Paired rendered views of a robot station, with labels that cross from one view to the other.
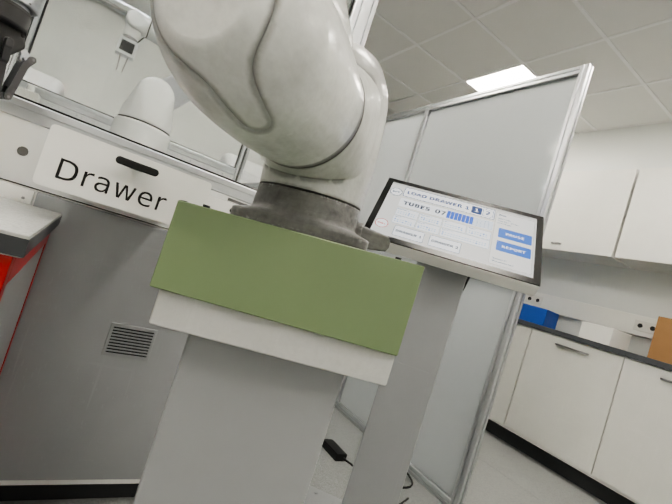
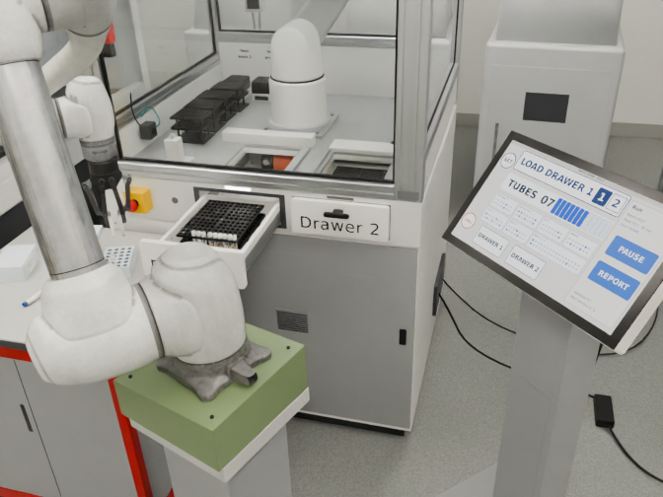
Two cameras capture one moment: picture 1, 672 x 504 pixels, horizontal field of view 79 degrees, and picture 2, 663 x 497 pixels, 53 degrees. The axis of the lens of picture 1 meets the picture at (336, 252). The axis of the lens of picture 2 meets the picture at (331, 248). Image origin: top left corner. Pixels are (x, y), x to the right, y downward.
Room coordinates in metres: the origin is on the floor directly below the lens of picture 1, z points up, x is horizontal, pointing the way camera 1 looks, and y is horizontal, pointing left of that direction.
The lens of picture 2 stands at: (0.05, -0.92, 1.78)
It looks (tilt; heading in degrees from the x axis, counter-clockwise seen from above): 31 degrees down; 47
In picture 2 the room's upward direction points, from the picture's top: 2 degrees counter-clockwise
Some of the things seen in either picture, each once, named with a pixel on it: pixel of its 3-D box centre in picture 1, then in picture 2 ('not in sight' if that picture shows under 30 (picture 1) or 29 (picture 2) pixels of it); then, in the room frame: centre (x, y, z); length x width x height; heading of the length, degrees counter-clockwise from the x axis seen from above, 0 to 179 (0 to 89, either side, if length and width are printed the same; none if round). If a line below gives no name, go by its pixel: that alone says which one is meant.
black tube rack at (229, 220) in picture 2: not in sight; (223, 229); (0.96, 0.52, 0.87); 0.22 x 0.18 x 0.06; 31
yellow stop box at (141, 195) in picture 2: not in sight; (137, 200); (0.87, 0.86, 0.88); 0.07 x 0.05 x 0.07; 121
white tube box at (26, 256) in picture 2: not in sight; (16, 263); (0.50, 0.92, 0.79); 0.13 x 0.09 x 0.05; 49
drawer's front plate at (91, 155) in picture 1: (130, 183); (192, 263); (0.79, 0.42, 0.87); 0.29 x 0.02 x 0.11; 121
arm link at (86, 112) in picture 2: not in sight; (85, 107); (0.71, 0.71, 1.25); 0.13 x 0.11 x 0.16; 162
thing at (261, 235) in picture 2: not in sight; (224, 229); (0.97, 0.53, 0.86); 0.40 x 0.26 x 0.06; 31
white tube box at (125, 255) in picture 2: not in sight; (117, 261); (0.72, 0.72, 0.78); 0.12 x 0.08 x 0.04; 54
